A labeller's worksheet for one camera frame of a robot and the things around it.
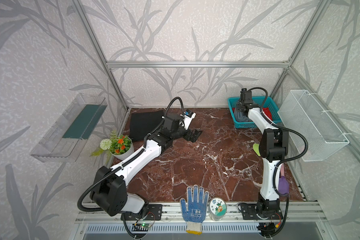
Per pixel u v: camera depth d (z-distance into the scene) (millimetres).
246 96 805
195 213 736
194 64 967
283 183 806
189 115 679
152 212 731
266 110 1118
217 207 679
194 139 708
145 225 701
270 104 1125
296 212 754
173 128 620
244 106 782
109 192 408
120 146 800
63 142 636
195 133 705
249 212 732
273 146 578
